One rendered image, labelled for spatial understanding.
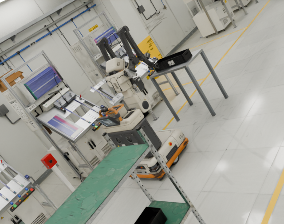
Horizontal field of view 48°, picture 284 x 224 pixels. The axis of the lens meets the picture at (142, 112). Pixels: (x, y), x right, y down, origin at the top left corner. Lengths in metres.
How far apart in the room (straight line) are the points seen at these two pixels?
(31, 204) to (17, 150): 1.87
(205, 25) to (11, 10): 4.43
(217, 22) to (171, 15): 1.74
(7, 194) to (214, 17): 6.04
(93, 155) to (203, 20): 4.76
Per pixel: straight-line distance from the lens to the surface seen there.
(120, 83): 3.69
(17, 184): 4.17
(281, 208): 2.72
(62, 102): 4.85
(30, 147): 6.26
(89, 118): 4.64
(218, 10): 8.20
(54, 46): 6.88
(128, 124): 3.47
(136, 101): 3.79
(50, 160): 4.36
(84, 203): 2.18
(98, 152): 4.96
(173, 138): 3.84
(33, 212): 4.53
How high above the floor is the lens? 1.84
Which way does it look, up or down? 18 degrees down
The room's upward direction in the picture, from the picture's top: 33 degrees counter-clockwise
